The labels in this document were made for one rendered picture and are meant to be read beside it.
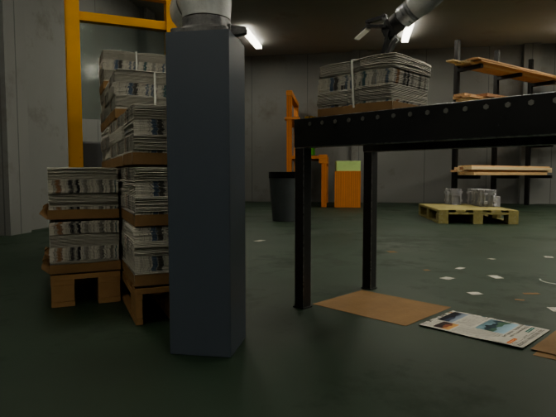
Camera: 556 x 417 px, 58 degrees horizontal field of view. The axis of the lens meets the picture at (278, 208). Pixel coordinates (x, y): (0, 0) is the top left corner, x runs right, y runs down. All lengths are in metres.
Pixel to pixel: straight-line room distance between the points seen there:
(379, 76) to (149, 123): 0.90
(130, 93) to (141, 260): 0.91
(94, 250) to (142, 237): 0.43
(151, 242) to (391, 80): 1.10
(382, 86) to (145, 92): 1.15
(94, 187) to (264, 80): 8.86
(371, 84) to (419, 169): 8.61
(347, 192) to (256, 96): 3.32
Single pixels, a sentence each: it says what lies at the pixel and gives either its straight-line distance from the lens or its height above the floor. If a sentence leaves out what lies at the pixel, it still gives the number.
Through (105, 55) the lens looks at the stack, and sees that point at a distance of 3.16.
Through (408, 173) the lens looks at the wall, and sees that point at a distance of 10.60.
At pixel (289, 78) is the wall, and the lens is 10.87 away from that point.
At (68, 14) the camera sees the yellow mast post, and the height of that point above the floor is 1.61.
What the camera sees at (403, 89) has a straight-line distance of 2.07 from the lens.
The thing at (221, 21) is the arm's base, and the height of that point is 1.04.
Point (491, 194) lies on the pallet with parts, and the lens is 6.85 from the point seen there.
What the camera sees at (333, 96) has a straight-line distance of 2.16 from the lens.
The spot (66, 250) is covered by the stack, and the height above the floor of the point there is 0.25.
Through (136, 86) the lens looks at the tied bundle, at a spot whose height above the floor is 0.99.
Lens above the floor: 0.57
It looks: 4 degrees down
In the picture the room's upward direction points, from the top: straight up
